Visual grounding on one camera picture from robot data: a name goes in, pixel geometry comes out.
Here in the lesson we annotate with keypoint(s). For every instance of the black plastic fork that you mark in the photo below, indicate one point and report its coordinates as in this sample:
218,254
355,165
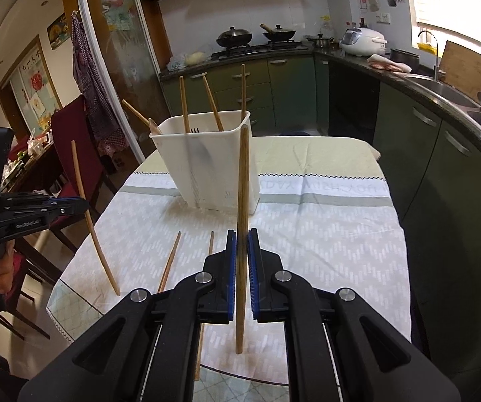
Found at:
194,130

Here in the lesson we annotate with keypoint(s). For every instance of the clear oil bottle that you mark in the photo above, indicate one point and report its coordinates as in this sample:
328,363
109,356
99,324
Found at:
327,28

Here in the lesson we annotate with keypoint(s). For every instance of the green lower kitchen cabinets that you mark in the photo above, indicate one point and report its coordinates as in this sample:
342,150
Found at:
433,176

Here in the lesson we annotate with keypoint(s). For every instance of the small steel faucet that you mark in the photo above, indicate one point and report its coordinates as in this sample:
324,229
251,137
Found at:
435,63

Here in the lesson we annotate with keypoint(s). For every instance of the pink white cloth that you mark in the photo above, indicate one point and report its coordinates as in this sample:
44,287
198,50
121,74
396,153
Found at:
387,63

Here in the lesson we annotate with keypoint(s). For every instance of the paper-covered glass door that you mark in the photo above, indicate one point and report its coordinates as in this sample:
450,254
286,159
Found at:
35,92

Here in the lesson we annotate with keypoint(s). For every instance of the white rice cooker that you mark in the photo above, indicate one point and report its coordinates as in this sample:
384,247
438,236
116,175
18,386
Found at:
362,41

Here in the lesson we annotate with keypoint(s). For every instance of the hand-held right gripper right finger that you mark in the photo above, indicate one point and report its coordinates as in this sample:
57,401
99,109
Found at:
252,276

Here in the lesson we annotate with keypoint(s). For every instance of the wooden cutting board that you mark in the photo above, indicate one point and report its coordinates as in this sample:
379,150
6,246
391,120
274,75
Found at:
462,67

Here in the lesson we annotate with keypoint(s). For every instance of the patterned white tablecloth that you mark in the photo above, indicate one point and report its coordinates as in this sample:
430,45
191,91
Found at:
328,238

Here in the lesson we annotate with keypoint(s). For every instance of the plastic bag with food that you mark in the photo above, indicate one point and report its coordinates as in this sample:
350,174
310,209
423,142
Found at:
196,57

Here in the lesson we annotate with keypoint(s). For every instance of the white plastic utensil holder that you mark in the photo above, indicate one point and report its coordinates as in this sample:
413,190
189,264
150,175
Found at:
215,167

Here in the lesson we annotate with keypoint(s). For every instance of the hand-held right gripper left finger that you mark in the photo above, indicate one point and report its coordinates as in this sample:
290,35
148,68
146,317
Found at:
232,276

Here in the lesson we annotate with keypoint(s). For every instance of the cluttered wooden dining table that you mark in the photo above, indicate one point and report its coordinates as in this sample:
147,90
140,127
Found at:
27,176

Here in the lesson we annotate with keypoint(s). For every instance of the black pot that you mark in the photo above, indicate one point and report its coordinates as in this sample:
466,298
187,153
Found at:
403,56

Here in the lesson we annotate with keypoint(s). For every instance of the purple checked apron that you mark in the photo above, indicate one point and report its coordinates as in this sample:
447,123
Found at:
94,92

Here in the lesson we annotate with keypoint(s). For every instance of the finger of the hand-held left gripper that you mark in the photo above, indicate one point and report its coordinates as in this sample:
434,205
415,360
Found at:
73,208
62,202

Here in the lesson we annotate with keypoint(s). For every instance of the wall poster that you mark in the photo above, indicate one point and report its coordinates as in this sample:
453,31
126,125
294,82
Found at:
57,29

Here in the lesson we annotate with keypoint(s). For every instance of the sliding glass door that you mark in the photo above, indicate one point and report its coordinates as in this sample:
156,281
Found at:
127,58

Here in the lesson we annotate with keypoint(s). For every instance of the black wok with lid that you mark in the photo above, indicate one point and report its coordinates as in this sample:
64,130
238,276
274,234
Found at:
281,34
234,37

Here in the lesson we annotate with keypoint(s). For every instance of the steel double sink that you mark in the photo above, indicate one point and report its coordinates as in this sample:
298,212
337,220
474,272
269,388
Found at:
445,88

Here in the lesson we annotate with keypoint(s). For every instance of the small steel pot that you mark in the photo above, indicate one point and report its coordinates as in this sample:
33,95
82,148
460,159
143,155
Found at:
321,42

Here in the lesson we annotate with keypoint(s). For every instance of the black gas stove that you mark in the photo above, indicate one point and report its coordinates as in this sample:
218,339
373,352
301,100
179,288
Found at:
261,48

